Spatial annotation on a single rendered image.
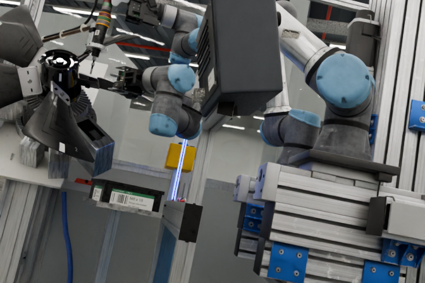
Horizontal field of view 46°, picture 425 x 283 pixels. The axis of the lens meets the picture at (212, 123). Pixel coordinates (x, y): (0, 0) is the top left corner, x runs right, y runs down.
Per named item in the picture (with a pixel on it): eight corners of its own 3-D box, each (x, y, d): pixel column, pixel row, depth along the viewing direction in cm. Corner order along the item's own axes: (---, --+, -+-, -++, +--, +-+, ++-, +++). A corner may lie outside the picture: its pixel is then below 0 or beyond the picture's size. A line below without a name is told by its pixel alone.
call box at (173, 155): (162, 172, 199) (168, 146, 201) (187, 177, 200) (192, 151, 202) (164, 169, 183) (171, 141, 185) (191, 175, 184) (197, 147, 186)
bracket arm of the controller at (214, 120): (200, 130, 113) (203, 117, 114) (213, 133, 114) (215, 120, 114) (216, 113, 90) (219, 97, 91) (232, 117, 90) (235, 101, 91)
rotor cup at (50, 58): (29, 98, 159) (28, 65, 150) (43, 72, 170) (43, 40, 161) (74, 108, 160) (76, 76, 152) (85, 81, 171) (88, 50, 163)
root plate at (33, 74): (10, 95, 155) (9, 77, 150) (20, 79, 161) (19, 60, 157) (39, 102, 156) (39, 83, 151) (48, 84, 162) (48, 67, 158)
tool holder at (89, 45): (79, 47, 166) (86, 20, 168) (97, 55, 171) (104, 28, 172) (92, 44, 159) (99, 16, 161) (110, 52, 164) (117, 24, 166)
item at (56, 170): (47, 179, 157) (47, 162, 162) (67, 178, 159) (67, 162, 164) (48, 161, 152) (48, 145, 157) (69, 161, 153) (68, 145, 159)
